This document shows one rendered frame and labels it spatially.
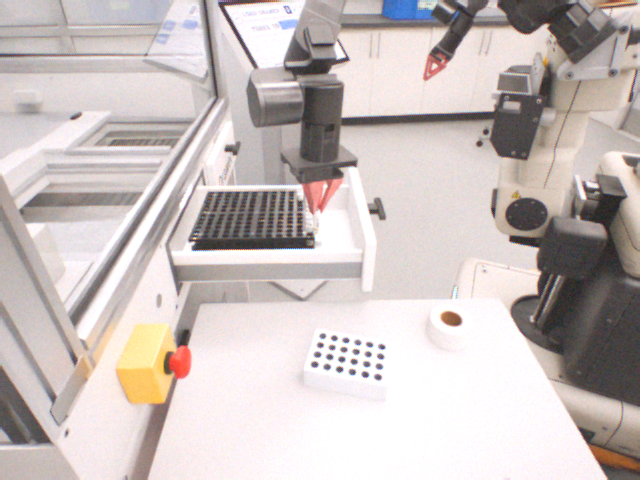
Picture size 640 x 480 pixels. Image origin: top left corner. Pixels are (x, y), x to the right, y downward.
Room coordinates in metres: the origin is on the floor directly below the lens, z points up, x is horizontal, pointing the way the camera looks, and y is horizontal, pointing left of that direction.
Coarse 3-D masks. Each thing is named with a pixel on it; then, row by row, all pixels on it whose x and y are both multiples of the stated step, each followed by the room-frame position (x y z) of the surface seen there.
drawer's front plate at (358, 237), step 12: (348, 180) 0.80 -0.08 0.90; (360, 192) 0.70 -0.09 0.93; (348, 204) 0.78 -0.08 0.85; (360, 204) 0.65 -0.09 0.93; (360, 216) 0.61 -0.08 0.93; (360, 228) 0.59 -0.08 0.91; (372, 228) 0.57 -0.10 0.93; (360, 240) 0.58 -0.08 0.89; (372, 240) 0.53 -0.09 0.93; (372, 252) 0.53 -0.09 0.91; (372, 264) 0.53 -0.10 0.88; (372, 276) 0.53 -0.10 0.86; (360, 288) 0.54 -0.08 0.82
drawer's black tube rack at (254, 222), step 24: (216, 192) 0.75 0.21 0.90; (240, 192) 0.75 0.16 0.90; (264, 192) 0.75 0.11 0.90; (288, 192) 0.75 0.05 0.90; (216, 216) 0.65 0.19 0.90; (240, 216) 0.70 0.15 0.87; (264, 216) 0.65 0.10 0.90; (288, 216) 0.65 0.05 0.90; (192, 240) 0.58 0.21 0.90; (216, 240) 0.58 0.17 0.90; (240, 240) 0.58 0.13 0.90; (264, 240) 0.58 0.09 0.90; (288, 240) 0.58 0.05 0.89
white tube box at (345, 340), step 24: (336, 336) 0.45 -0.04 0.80; (360, 336) 0.45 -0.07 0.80; (312, 360) 0.40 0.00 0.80; (336, 360) 0.40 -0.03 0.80; (360, 360) 0.40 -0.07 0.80; (384, 360) 0.40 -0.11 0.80; (312, 384) 0.38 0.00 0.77; (336, 384) 0.37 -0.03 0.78; (360, 384) 0.36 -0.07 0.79; (384, 384) 0.36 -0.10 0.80
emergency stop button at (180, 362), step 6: (180, 348) 0.34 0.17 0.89; (186, 348) 0.34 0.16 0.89; (174, 354) 0.34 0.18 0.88; (180, 354) 0.33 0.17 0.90; (186, 354) 0.33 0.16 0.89; (174, 360) 0.32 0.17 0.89; (180, 360) 0.32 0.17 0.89; (186, 360) 0.33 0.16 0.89; (174, 366) 0.32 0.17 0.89; (180, 366) 0.32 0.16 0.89; (186, 366) 0.32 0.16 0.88; (174, 372) 0.32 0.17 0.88; (180, 372) 0.32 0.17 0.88; (186, 372) 0.32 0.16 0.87; (180, 378) 0.32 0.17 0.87
